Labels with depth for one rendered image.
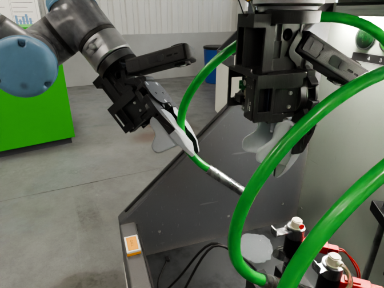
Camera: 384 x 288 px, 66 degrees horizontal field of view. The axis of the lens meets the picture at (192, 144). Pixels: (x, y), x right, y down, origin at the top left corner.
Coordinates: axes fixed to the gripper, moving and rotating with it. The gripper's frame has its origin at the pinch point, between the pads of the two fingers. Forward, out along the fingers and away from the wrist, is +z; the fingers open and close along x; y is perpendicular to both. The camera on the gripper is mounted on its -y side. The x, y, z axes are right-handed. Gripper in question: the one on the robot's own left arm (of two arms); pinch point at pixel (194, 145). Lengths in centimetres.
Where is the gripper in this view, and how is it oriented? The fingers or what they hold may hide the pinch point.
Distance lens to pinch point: 50.3
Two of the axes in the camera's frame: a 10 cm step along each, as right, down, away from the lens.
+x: -2.9, 1.7, -9.4
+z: 6.1, 7.9, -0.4
